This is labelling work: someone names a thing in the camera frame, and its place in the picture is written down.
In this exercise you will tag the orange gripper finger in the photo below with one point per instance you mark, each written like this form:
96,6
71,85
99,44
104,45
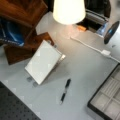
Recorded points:
81,28

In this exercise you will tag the black drawer box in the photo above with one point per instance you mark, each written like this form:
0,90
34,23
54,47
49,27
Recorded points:
106,100

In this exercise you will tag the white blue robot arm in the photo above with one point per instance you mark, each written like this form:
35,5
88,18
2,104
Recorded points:
112,36

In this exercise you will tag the white lamp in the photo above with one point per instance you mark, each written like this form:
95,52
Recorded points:
68,13

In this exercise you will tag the black pen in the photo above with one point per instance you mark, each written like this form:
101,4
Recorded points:
65,91

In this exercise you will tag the brown wooden shelf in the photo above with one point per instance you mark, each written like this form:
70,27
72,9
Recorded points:
26,14

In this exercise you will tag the blue book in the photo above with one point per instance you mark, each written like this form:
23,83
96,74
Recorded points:
10,33

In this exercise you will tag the white inline cable switch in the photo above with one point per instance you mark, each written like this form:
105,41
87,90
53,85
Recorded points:
106,53

